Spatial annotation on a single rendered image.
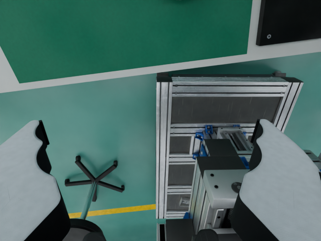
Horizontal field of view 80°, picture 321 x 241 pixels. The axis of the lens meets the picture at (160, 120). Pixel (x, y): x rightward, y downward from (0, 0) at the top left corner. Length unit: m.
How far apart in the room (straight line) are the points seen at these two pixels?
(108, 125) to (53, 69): 0.99
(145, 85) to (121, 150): 0.60
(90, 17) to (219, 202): 0.51
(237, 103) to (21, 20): 1.09
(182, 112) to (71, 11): 0.85
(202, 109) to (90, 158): 1.03
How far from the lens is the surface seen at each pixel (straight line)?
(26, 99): 1.64
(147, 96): 1.37
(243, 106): 1.31
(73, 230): 1.47
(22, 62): 0.62
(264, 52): 0.60
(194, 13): 0.52
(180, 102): 1.18
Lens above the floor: 1.26
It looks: 59 degrees down
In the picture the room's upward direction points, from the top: 176 degrees clockwise
